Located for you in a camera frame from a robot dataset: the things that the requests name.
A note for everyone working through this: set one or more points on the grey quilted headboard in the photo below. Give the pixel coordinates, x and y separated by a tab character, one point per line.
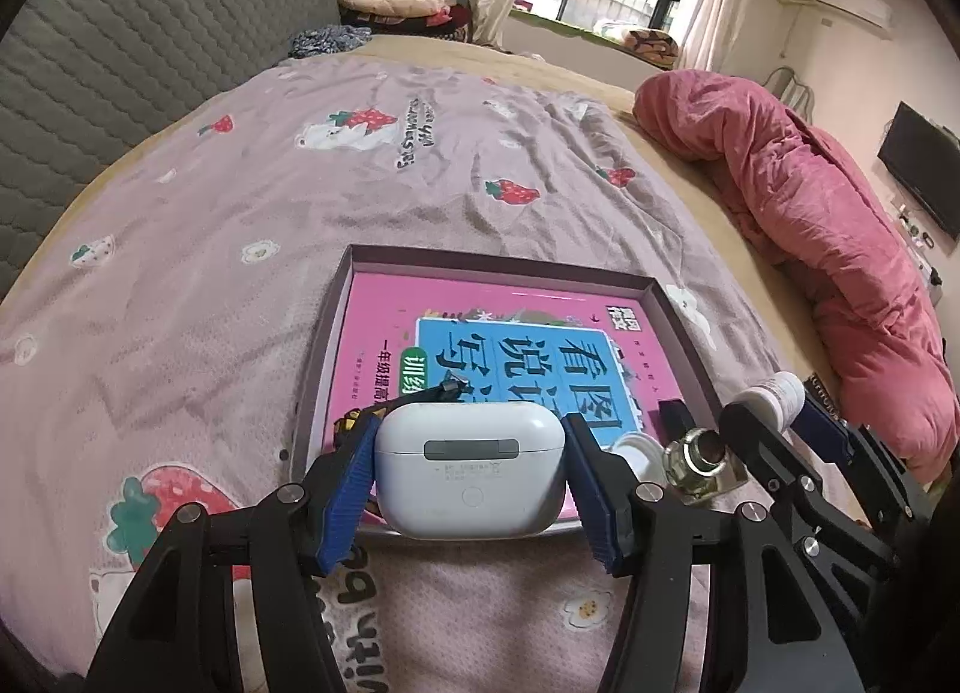
150	25

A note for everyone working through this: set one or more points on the multicoloured folded blanket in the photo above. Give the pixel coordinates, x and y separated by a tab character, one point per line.
649	42

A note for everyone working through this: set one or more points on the pink quilt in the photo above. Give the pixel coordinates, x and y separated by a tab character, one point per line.
787	175

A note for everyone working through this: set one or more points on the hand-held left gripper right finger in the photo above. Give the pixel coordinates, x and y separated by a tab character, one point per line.
600	505

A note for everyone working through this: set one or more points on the black mattress label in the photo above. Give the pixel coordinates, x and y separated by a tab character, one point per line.
819	385

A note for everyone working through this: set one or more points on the black wall television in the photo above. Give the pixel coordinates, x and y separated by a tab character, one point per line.
919	168

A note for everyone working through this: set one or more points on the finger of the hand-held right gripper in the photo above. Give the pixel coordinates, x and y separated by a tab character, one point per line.
757	430
821	429

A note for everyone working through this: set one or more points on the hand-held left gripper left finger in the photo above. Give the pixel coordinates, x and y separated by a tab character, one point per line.
349	490

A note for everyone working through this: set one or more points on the dark grey shallow box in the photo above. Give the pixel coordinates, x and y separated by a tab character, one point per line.
322	378

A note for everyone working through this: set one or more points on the white bottle cap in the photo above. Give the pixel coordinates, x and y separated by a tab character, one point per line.
637	457

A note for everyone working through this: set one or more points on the dark red clothes pile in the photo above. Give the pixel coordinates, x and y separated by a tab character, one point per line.
457	18

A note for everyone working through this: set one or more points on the white earbuds case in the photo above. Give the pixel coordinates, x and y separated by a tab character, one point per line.
469	483

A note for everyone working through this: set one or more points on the pink book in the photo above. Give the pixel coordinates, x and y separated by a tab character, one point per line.
525	310

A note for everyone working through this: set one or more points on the metal chair back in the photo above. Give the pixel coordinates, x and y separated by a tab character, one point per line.
806	97

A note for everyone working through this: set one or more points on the pink strawberry printed blanket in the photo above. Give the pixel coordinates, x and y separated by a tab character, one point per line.
225	250

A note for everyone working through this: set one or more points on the glass jar with dark lid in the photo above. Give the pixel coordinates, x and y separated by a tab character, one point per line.
701	475

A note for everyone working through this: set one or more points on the white pill bottle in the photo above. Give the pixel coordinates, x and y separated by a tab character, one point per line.
776	393

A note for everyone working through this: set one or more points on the dark patterned cloth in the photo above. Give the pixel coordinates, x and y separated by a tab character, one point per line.
330	40

